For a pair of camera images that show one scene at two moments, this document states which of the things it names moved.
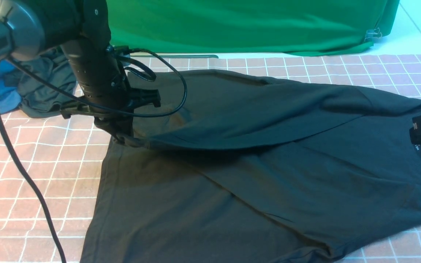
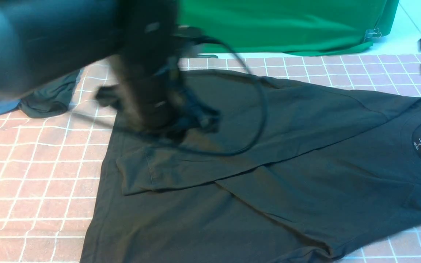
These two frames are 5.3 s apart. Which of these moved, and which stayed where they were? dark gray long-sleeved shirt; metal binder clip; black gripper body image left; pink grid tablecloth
Moved: black gripper body image left
Stayed: pink grid tablecloth; metal binder clip; dark gray long-sleeved shirt
